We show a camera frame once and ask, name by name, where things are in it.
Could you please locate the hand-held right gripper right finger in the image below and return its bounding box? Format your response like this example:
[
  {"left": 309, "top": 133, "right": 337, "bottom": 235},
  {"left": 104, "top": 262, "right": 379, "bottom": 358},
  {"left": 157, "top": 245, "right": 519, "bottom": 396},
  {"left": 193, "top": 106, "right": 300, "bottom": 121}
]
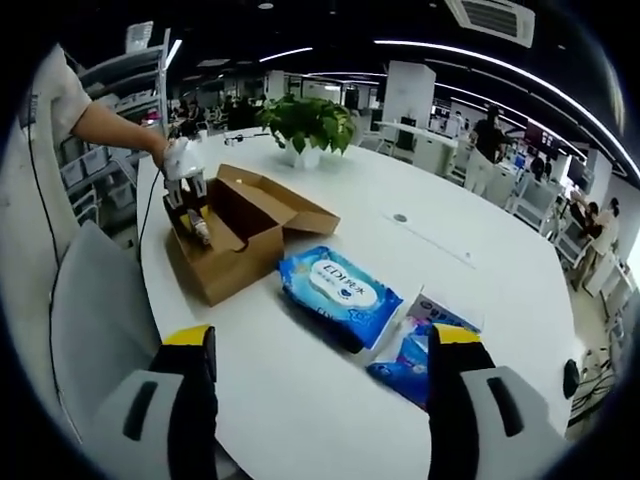
[{"left": 427, "top": 322, "right": 572, "bottom": 480}]

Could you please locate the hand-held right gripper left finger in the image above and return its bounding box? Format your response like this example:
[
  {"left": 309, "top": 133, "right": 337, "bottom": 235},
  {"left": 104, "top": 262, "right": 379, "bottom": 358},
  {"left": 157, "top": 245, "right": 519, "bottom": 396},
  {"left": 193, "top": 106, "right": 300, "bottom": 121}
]
[{"left": 82, "top": 324, "right": 219, "bottom": 480}]

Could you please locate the small beige soft item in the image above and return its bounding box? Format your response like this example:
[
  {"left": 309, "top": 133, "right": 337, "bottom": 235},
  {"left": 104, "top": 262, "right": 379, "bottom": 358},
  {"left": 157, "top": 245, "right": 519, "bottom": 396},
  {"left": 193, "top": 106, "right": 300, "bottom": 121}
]
[{"left": 184, "top": 207, "right": 214, "bottom": 247}]

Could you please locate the blue floral tissue packet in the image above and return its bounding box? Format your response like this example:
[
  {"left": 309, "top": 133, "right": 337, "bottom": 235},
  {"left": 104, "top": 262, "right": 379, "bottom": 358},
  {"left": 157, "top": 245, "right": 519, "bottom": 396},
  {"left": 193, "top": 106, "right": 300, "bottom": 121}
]
[{"left": 366, "top": 319, "right": 435, "bottom": 412}]

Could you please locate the clear blue printed packet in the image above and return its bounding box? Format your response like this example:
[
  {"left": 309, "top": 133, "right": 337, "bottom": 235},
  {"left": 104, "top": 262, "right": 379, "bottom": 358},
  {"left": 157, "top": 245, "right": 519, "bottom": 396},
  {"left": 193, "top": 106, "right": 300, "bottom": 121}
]
[{"left": 403, "top": 285, "right": 487, "bottom": 335}]

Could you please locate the brown cardboard shoe box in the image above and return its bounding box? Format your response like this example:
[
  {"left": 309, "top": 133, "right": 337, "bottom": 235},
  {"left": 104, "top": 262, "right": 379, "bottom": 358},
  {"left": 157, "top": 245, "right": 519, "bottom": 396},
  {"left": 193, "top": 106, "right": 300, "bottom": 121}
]
[{"left": 166, "top": 162, "right": 343, "bottom": 307}]

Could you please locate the blue wet wipes pack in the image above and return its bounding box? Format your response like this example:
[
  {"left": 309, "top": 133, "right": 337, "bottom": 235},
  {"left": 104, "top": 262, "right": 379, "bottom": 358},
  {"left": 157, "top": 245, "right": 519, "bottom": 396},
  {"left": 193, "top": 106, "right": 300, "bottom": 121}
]
[{"left": 276, "top": 243, "right": 405, "bottom": 355}]

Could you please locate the small black white stand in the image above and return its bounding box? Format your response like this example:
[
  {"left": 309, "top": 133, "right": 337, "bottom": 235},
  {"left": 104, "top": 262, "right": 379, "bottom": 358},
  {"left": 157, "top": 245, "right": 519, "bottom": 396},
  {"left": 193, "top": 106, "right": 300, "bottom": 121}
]
[{"left": 223, "top": 130, "right": 269, "bottom": 147}]

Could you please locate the grey storage shelf rack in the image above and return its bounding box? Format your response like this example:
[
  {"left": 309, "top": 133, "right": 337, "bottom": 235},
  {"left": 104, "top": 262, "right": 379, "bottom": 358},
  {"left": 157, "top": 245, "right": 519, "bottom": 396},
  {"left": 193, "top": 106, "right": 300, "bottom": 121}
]
[{"left": 59, "top": 24, "right": 174, "bottom": 226}]

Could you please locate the black oval object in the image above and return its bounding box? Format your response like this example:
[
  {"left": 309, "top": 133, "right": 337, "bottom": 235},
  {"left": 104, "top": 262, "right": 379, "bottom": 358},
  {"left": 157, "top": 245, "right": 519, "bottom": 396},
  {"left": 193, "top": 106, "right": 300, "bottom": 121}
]
[{"left": 563, "top": 358, "right": 582, "bottom": 400}]

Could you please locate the potted green plant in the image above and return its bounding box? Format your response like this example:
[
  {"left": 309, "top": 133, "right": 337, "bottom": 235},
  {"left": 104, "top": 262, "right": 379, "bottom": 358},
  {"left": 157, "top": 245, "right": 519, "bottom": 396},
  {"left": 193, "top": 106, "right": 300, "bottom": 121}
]
[{"left": 254, "top": 92, "right": 358, "bottom": 169}]

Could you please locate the grey mesh office chair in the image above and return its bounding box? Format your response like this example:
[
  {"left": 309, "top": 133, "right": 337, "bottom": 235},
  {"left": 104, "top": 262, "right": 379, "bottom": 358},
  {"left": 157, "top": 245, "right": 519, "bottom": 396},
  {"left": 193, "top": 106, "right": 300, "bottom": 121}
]
[{"left": 49, "top": 222, "right": 166, "bottom": 446}]

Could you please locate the ceiling air vent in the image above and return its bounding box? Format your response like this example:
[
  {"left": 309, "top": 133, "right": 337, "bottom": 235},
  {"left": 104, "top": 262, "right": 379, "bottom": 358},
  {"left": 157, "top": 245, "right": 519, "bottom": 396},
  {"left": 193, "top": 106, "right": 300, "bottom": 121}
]
[{"left": 443, "top": 0, "right": 537, "bottom": 50}]

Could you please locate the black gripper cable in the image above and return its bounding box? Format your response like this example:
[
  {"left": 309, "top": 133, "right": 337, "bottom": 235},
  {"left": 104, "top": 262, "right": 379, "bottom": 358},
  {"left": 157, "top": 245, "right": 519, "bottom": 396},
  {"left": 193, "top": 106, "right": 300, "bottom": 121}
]
[{"left": 136, "top": 167, "right": 166, "bottom": 252}]

